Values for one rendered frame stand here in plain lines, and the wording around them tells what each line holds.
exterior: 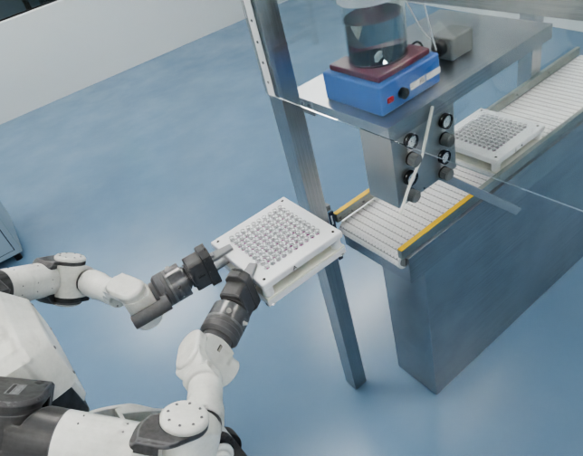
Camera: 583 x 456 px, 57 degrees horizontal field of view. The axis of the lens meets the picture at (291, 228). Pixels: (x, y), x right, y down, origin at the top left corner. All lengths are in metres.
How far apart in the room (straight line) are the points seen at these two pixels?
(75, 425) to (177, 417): 0.15
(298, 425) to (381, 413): 0.33
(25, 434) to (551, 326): 2.01
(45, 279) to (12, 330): 0.36
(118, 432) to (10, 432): 0.16
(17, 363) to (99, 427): 0.22
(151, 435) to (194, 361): 0.22
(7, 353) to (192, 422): 0.36
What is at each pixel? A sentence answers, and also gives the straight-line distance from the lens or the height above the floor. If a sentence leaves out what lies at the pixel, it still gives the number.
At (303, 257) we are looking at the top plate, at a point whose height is 1.04.
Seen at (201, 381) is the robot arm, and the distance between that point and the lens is 1.04.
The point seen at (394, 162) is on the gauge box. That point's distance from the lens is 1.27.
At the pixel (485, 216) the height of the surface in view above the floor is 0.75.
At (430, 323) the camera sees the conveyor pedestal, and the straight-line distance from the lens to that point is 1.90.
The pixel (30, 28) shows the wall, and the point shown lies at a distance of 6.19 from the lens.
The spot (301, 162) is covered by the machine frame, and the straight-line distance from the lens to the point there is 1.51.
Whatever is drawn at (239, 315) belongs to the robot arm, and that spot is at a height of 1.05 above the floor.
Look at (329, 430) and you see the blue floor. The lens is 2.20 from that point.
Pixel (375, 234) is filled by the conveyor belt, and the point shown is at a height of 0.83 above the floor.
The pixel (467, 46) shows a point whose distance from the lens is 0.90.
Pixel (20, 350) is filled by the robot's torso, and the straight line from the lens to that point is 1.07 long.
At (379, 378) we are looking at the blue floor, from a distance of 2.29.
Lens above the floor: 1.87
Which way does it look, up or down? 37 degrees down
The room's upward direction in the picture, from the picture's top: 16 degrees counter-clockwise
